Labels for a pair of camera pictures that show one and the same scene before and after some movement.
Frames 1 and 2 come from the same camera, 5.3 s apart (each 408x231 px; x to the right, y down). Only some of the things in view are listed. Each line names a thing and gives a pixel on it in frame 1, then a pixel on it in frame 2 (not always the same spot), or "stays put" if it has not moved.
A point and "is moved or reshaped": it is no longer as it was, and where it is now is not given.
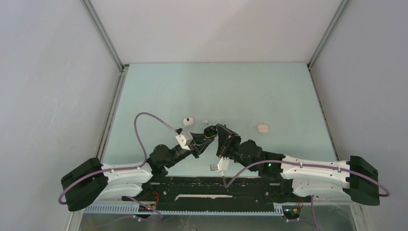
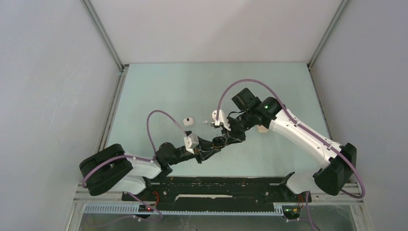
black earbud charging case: x=210 y=131 is moved or reshaped
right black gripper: x=226 y=138 to x=235 y=137
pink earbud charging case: x=262 y=128 stays put
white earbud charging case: x=188 y=121 stays put
